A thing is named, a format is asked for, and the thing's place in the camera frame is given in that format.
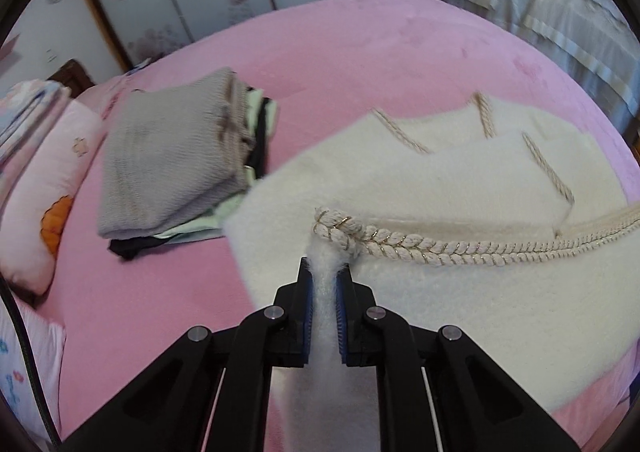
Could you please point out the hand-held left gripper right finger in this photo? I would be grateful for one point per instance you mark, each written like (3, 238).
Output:
(341, 327)

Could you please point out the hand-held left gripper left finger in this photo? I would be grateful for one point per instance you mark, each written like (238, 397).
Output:
(308, 327)

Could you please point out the white braid-trimmed cardigan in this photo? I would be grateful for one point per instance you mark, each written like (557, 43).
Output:
(450, 292)

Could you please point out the black white striped folded garment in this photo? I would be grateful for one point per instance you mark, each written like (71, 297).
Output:
(261, 142)

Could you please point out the grey folded knit sweater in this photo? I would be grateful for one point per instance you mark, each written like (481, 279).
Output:
(165, 167)

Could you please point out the pink bed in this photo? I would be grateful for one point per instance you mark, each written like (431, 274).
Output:
(375, 57)

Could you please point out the white pillow with blue print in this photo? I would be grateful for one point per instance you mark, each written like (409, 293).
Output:
(25, 372)

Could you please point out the pink pillow with orange print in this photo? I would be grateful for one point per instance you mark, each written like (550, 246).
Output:
(30, 212)

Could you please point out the dark wooden headboard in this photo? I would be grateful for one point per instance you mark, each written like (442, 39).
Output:
(72, 77)

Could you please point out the folded floral quilt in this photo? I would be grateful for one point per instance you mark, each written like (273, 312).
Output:
(25, 107)

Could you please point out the white wall socket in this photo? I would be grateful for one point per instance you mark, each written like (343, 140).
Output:
(49, 56)

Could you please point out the wooden wall shelf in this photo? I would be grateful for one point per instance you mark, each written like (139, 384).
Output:
(9, 49)

